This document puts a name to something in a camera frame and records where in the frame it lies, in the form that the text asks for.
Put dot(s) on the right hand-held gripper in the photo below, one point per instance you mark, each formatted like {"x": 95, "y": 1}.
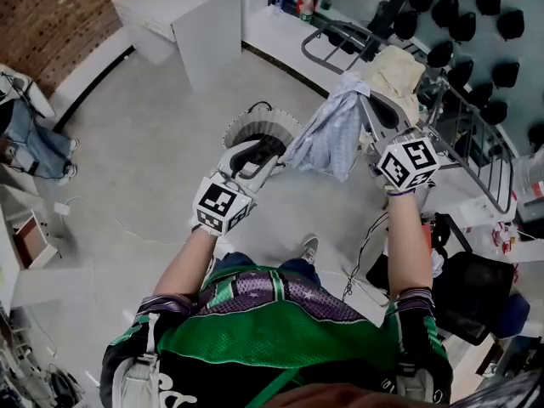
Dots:
{"x": 408, "y": 164}

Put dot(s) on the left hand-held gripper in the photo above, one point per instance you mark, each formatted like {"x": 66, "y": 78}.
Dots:
{"x": 219, "y": 202}

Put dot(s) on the black garment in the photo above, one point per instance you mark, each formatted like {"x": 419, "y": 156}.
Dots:
{"x": 268, "y": 149}

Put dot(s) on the cream yellow clothes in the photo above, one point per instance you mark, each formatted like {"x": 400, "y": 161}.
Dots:
{"x": 395, "y": 75}

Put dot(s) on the light blue checked shirt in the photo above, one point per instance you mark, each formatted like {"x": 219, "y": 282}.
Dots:
{"x": 331, "y": 134}

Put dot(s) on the grey metal drying rack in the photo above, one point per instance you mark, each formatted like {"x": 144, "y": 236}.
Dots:
{"x": 467, "y": 117}

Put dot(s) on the person's right forearm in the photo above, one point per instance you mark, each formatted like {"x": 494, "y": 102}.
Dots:
{"x": 410, "y": 245}

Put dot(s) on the person's left forearm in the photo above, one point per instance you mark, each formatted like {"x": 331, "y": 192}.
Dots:
{"x": 187, "y": 266}

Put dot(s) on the white ribbed laundry basket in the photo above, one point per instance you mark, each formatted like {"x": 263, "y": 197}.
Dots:
{"x": 259, "y": 119}

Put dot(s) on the white wristband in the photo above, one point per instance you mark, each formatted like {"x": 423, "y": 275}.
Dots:
{"x": 206, "y": 230}

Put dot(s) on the person's right shoe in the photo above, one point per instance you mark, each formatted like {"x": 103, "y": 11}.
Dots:
{"x": 310, "y": 249}

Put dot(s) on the green cup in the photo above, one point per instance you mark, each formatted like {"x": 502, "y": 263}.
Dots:
{"x": 326, "y": 4}

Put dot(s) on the green label drink bottle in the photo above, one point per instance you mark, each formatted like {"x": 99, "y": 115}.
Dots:
{"x": 306, "y": 11}

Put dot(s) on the red drink bottle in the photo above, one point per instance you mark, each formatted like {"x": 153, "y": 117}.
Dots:
{"x": 314, "y": 0}

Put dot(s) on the blue spray bottle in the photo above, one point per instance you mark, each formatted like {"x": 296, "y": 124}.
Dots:
{"x": 280, "y": 6}

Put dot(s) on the white shelf cabinet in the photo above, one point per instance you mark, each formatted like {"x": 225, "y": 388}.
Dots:
{"x": 187, "y": 28}

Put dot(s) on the white crumpled cloth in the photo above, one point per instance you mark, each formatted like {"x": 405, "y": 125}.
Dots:
{"x": 437, "y": 264}

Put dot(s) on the large clear water jug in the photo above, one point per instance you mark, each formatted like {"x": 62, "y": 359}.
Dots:
{"x": 531, "y": 172}

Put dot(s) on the cluster of red clips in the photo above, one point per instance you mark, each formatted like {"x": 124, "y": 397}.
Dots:
{"x": 503, "y": 236}

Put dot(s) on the person's green purple jersey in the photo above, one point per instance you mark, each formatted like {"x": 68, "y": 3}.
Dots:
{"x": 276, "y": 334}

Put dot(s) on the white power adapter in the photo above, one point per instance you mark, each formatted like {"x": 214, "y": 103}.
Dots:
{"x": 60, "y": 208}

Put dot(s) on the black mesh office chair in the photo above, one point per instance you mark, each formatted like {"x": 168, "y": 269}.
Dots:
{"x": 472, "y": 296}

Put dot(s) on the blue chair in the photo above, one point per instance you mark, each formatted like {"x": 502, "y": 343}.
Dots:
{"x": 512, "y": 317}

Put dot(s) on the white side cabinet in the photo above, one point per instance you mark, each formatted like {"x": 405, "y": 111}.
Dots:
{"x": 42, "y": 287}

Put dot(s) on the black window frame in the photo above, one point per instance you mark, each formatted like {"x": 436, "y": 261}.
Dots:
{"x": 387, "y": 19}

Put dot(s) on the pale wall board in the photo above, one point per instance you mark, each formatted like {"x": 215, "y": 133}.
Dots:
{"x": 484, "y": 51}

